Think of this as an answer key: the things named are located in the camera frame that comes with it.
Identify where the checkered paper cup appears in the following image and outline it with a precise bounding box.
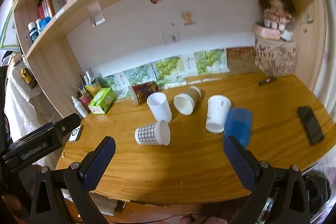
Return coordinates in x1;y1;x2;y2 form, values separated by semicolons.
134;121;171;146

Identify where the blue plastic cup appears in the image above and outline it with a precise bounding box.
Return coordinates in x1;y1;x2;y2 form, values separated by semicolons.
224;107;252;148

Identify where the white printed paper cup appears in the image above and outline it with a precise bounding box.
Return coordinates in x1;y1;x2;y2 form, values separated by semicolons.
206;95;231;134

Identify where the brown sleeve paper cup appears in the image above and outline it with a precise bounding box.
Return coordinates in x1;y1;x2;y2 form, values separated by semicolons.
173;86;202;115

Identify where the dark red patterned cup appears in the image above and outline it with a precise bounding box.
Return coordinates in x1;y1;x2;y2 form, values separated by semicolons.
129;81;159;105

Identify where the white plastic cup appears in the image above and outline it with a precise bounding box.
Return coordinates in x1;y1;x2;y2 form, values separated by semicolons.
146;92;172;123

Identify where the white spray bottle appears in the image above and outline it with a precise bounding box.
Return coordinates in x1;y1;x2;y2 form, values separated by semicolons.
71;96;89;118

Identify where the red pen holder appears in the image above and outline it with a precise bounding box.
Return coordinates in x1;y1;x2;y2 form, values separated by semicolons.
77;92;92;112

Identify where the green tissue box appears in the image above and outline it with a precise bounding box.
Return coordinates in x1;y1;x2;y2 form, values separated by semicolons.
88;88;116;114

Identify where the black phone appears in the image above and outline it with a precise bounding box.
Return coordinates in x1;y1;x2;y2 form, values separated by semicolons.
297;106;325;145

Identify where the yellow bottle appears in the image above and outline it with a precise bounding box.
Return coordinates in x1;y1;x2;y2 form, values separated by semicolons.
84;69;102;98

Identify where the dark marker pen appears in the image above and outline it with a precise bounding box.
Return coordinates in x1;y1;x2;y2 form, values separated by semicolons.
259;77;277;86

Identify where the brown cardboard sheet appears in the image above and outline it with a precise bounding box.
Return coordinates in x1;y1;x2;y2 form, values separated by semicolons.
226;47;259;75

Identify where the patterned fabric bag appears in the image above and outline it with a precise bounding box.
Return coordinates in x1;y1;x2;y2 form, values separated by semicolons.
253;35;297;77

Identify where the grape picture card right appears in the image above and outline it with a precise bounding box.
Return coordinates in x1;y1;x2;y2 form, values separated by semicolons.
194;48;230;75

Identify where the grape picture card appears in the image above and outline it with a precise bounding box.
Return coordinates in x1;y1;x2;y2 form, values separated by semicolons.
151;55;187;85
194;48;230;75

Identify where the pink box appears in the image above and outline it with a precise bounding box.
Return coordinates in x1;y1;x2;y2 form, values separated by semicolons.
254;24;280;41

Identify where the brown haired doll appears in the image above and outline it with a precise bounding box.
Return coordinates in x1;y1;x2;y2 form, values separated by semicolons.
259;0;295;33

